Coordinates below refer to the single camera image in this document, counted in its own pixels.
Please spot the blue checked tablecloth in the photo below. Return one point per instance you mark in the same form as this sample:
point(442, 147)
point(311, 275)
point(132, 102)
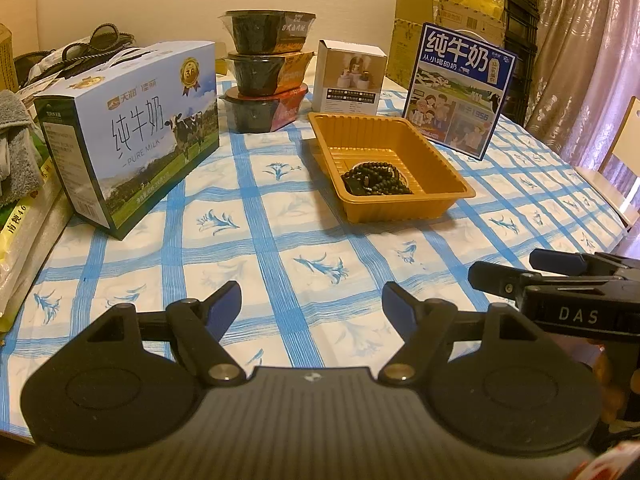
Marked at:
point(280, 240)

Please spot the brown cardboard box with flap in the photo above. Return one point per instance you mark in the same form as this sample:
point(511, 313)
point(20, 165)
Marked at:
point(405, 45)

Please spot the orange label instant meal bowl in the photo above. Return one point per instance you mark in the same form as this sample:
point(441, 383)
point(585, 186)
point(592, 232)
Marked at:
point(265, 72)

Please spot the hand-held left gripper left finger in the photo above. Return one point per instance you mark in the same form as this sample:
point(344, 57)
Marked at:
point(222, 306)

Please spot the black folding rack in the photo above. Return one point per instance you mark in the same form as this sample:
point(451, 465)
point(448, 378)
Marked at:
point(520, 35)

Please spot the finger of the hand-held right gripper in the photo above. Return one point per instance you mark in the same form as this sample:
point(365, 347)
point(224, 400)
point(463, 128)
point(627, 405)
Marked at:
point(495, 277)
point(557, 260)

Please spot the grey cloth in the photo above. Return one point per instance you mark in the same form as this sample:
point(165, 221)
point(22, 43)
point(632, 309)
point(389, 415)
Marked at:
point(17, 145)

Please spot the person's right hand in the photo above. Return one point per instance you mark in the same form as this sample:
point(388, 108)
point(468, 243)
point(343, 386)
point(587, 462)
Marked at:
point(611, 385)

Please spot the pink patterned curtain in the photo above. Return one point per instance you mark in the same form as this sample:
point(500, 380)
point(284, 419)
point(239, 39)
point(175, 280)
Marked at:
point(585, 50)

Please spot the black instant meal bowl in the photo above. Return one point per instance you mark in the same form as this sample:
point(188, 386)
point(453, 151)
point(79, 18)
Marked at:
point(265, 30)

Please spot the dark blue milk box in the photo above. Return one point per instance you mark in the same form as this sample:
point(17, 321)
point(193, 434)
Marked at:
point(460, 90)

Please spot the red label instant meal bowl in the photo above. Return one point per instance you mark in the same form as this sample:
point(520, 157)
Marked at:
point(262, 110)

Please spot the yellow white rice bag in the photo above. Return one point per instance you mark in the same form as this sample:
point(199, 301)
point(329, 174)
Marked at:
point(20, 255)

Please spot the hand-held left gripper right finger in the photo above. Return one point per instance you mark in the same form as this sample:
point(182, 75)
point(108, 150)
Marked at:
point(400, 306)

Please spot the pile of dark beaded jewelry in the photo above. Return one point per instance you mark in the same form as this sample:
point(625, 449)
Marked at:
point(380, 177)

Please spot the printed cardboard box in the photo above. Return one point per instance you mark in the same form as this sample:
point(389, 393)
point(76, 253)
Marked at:
point(475, 25)

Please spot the light blue milk carton box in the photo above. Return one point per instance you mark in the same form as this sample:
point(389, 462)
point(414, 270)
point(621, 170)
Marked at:
point(140, 130)

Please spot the white red printed garment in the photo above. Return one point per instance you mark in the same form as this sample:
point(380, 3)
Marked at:
point(622, 462)

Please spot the small white product box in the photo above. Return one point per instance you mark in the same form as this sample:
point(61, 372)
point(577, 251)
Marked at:
point(350, 80)

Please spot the yellow plastic tray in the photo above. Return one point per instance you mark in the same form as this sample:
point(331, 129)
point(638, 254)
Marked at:
point(380, 145)

